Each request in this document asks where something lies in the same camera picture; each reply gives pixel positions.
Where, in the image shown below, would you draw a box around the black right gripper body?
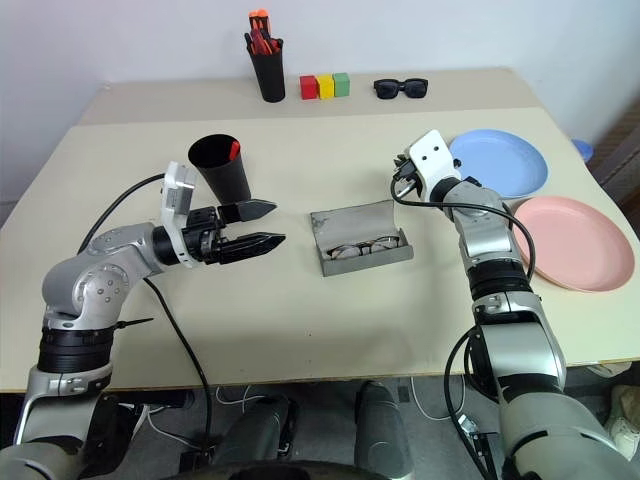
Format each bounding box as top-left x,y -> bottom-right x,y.
391,153 -> 426,199

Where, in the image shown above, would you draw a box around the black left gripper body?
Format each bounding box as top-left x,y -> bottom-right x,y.
180,203 -> 241,266

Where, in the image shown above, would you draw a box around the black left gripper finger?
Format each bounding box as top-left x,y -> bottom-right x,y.
218,232 -> 287,265
217,198 -> 278,225

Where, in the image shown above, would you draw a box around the grey glasses case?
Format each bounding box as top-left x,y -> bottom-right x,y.
309,198 -> 415,278

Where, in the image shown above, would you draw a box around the tortoiseshell eyeglasses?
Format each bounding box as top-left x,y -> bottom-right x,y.
327,234 -> 401,261

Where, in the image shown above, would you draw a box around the wide black plastic cup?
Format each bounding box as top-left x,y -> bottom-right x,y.
187,133 -> 252,206

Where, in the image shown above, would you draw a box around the black sunglasses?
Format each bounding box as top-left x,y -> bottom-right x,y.
373,78 -> 430,101

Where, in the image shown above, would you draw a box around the blue plastic plate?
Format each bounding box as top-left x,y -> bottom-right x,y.
448,128 -> 550,200

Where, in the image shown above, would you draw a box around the narrow black pen holder cup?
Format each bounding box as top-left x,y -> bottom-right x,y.
248,48 -> 287,104

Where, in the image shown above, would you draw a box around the black table foot bar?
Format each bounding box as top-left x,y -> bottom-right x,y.
99,389 -> 194,411

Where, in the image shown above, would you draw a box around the small blue round container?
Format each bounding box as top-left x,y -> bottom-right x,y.
571,138 -> 595,164

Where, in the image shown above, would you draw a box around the dark grey rounded shell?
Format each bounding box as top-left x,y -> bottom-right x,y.
219,394 -> 296,471
353,380 -> 414,476

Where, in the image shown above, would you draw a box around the pink plastic plate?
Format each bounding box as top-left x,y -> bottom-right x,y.
512,195 -> 636,294

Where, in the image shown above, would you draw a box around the brown slatted panel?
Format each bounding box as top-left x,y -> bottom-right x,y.
589,94 -> 640,211

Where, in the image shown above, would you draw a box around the black rounded shape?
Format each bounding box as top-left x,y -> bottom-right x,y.
174,459 -> 416,480

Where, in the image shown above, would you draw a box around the white sneaker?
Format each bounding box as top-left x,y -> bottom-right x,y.
605,383 -> 640,459

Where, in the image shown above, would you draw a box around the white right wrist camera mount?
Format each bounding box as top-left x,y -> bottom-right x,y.
408,128 -> 461,201

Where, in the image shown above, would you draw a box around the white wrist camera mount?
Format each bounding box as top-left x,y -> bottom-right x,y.
408,128 -> 461,201
158,160 -> 199,270

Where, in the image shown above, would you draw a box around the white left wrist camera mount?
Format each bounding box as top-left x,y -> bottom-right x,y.
158,160 -> 199,270

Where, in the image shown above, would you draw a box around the white floor cable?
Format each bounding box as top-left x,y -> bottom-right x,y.
144,404 -> 221,449
214,384 -> 264,409
409,377 -> 464,421

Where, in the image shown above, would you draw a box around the silver metal bracket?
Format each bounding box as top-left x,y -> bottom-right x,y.
457,414 -> 496,451

